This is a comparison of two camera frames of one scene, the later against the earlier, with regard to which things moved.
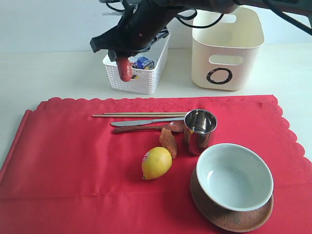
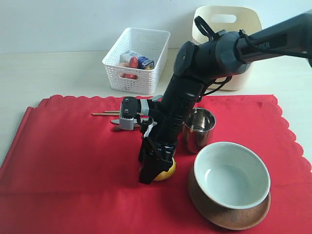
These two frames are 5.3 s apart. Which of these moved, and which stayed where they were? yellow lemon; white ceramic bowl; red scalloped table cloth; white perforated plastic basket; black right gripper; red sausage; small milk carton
Moved: yellow lemon; black right gripper; red sausage
Stayed: red scalloped table cloth; white ceramic bowl; white perforated plastic basket; small milk carton
